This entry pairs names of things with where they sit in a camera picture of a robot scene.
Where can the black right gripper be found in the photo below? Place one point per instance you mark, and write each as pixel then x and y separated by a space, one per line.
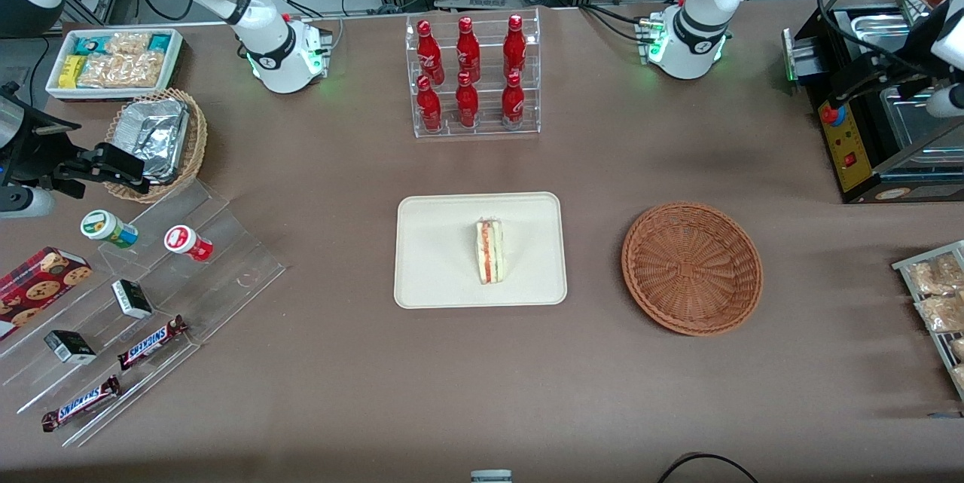
pixel 36 147

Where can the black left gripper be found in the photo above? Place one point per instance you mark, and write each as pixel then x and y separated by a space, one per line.
pixel 906 73

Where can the triangle sandwich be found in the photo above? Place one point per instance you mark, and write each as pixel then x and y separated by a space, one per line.
pixel 489 253

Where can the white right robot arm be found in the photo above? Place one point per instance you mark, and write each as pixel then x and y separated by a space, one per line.
pixel 279 53

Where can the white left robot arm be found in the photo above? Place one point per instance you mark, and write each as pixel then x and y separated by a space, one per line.
pixel 693 46

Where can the small light wicker basket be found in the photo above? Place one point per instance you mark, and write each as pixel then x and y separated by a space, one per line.
pixel 197 144

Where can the round brown wicker basket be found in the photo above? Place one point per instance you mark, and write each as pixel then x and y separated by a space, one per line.
pixel 691 268

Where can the cream rectangular tray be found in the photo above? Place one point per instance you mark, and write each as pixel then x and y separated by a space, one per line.
pixel 437 257

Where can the aluminium foil containers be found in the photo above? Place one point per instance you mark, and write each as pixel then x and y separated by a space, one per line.
pixel 154 132

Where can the green lid snack cup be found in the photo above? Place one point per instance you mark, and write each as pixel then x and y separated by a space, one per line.
pixel 107 228

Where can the silver box with green light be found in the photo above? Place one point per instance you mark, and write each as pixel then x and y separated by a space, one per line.
pixel 797 57

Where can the black fryer machine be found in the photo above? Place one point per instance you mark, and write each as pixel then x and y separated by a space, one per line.
pixel 858 155

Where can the red lid snack cup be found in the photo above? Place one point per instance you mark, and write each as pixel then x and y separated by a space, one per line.
pixel 187 242

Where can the large clear cracker bag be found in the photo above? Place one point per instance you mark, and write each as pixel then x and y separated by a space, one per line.
pixel 124 70

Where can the yellow snack pack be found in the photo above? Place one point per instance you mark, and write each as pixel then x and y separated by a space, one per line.
pixel 70 71

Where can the white snack bin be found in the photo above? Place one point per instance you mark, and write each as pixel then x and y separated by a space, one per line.
pixel 175 65

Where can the small black box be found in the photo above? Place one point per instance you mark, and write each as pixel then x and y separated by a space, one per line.
pixel 69 347
pixel 132 299

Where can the small clear cracker bag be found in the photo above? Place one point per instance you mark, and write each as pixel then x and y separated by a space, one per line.
pixel 128 42

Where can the teal snack pack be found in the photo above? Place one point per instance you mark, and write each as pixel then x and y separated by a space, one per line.
pixel 89 45
pixel 160 42

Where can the clear acrylic stepped display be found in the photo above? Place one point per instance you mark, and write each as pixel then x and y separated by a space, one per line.
pixel 226 272

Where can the red cookie box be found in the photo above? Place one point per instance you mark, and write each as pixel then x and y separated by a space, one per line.
pixel 38 288

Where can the Snickers bar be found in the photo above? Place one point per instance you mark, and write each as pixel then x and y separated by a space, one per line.
pixel 151 343
pixel 79 404

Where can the clear nut snack bag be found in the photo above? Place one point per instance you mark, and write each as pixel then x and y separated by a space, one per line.
pixel 934 276
pixel 941 313

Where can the red cola bottle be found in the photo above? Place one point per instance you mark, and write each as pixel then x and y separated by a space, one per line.
pixel 514 46
pixel 467 102
pixel 428 106
pixel 468 50
pixel 513 100
pixel 428 53

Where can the clear acrylic bottle rack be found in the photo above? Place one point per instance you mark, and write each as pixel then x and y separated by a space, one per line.
pixel 489 129

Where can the grey object at table edge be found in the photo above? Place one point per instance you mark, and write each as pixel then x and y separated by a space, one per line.
pixel 491 477

